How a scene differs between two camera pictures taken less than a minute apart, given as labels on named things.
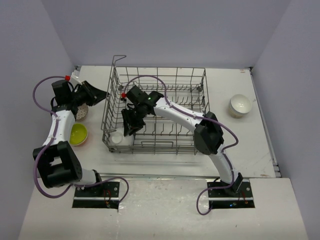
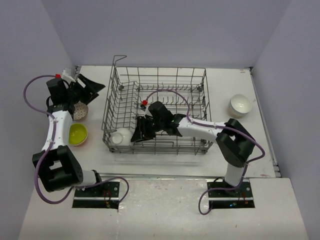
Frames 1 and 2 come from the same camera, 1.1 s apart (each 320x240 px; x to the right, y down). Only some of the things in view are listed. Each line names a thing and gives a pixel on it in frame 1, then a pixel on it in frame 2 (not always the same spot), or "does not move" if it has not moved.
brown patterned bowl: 82,111 does not move
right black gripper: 130,123 to 142,130
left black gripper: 94,95 to 90,88
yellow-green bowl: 78,134 does not move
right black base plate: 228,198 does not move
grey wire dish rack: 154,110 does not move
